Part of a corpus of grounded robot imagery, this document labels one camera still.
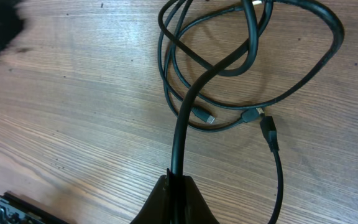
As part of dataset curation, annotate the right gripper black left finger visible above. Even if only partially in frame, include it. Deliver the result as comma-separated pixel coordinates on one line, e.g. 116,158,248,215
131,174,173,224

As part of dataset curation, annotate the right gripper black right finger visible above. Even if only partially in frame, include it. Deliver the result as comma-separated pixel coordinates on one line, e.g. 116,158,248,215
181,176,219,224

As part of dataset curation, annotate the black USB cable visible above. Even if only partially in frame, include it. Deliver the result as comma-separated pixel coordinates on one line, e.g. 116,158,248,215
157,0,284,224
157,0,345,194

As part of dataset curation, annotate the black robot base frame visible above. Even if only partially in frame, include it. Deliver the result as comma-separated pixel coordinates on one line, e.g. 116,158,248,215
0,192,68,224

